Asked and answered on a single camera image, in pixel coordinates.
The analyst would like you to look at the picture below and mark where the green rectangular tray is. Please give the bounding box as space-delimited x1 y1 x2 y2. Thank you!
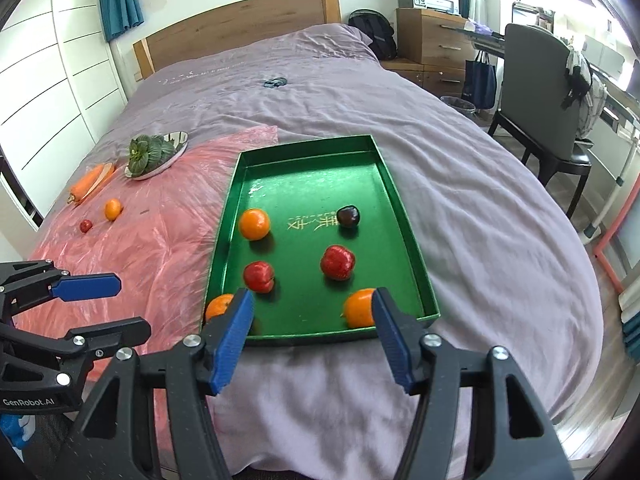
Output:
201 134 442 347

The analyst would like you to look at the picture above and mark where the wooden headboard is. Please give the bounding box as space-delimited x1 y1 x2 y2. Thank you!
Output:
132 0 342 81

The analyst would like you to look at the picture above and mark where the carrot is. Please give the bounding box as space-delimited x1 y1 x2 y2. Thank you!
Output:
67 163 107 204

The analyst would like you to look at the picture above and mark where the green bok choy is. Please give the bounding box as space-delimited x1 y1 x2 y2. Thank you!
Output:
127 135 176 175

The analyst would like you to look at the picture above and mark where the grey white jacket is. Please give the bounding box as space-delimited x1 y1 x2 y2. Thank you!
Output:
560 42 608 138

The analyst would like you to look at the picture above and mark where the white wardrobe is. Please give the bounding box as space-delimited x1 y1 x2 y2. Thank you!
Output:
0 0 128 231

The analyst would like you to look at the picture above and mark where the grey chair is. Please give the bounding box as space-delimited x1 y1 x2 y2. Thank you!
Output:
487 22 593 218

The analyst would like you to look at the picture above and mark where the black backpack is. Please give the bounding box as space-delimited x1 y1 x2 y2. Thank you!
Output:
347 8 398 61

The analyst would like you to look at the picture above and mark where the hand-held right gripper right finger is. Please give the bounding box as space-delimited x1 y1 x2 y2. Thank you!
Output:
371 287 576 480

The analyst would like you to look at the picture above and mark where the white striped-rim plate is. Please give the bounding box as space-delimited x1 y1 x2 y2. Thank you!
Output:
123 130 190 181

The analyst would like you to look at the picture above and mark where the navy tote bag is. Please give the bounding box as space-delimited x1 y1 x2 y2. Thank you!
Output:
460 50 498 111

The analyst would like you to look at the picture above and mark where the salmon pink frame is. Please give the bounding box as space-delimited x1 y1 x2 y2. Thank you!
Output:
592 220 640 296

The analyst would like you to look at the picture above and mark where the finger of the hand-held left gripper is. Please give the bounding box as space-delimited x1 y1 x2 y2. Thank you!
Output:
0 317 152 388
0 259 122 321

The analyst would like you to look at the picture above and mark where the orange oval plate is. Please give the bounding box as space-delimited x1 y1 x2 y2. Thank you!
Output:
75 162 117 206

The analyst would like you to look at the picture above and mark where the mesh wastebasket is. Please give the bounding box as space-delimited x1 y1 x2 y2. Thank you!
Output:
440 96 477 118

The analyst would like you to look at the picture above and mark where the pink plastic sheet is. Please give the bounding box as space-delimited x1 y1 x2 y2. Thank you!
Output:
15 125 278 480

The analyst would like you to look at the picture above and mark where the wooden dresser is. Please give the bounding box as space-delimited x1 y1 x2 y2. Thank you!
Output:
380 7 481 98

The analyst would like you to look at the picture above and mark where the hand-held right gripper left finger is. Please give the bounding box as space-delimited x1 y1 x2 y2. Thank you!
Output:
60 287 256 480

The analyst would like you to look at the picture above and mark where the large red apple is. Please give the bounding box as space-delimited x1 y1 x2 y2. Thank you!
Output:
320 245 357 281

